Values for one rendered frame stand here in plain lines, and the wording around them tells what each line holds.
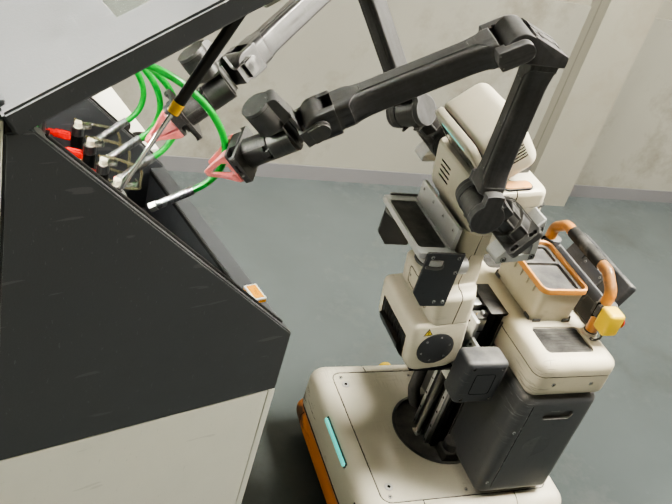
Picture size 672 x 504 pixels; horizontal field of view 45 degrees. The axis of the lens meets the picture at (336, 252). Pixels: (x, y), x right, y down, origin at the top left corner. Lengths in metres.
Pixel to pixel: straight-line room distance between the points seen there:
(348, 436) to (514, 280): 0.67
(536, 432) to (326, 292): 1.39
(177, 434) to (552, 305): 1.05
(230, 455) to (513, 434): 0.80
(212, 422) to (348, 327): 1.60
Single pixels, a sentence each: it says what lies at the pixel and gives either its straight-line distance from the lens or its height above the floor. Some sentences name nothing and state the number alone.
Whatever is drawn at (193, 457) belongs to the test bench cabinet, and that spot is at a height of 0.63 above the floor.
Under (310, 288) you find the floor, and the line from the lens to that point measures 3.44.
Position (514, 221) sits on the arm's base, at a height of 1.22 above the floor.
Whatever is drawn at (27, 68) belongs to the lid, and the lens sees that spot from 1.20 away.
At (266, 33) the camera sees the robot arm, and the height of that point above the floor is 1.44.
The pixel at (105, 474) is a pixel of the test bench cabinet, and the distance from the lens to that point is 1.75.
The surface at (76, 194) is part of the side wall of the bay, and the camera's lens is 1.26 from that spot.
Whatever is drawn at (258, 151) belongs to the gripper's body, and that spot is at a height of 1.31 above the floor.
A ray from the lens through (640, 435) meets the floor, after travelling 3.49.
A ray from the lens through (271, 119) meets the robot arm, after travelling 1.47.
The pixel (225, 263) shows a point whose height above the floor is 0.95.
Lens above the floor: 2.02
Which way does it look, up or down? 33 degrees down
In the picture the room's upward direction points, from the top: 17 degrees clockwise
